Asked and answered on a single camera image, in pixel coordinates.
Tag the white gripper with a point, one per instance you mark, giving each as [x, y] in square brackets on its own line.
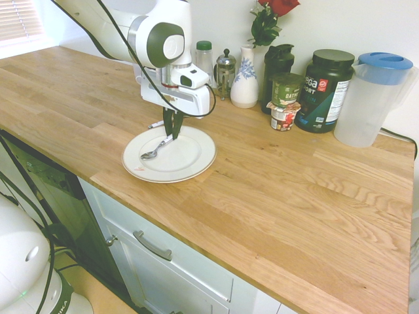
[193, 101]

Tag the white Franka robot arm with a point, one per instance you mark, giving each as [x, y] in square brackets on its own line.
[121, 29]

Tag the white plate with gold rim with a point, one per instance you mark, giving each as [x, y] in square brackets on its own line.
[183, 160]

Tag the white pen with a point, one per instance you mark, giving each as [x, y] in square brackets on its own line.
[157, 124]

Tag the clear bottle with green cap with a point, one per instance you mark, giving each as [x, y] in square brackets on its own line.
[204, 55]

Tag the glass metal French press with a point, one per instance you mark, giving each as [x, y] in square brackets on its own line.
[226, 70]

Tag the white vase with blue flowers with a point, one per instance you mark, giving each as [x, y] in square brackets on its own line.
[244, 88]

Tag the red white yogurt cup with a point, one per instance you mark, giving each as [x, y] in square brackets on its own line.
[283, 117]

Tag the green oatmeal cup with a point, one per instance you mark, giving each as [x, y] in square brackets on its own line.
[286, 91]

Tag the black shaker bottle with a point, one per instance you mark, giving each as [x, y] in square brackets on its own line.
[278, 62]

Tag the silver cabinet knob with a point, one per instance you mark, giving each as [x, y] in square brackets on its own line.
[110, 241]

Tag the black dishwasher front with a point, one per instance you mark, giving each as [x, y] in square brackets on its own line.
[65, 202]

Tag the red roses with green leaves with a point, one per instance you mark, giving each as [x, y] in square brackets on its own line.
[265, 26]

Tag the black protein powder tub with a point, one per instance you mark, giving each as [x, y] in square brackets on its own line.
[320, 85]

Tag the white kitchen cabinet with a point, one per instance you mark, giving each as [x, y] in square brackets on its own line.
[183, 278]

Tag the white window blind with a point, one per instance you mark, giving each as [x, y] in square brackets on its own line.
[16, 19]

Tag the clear pitcher with blue lid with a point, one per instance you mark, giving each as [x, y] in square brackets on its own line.
[363, 108]

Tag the white grey wrist camera box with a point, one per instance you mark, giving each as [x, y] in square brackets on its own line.
[193, 76]

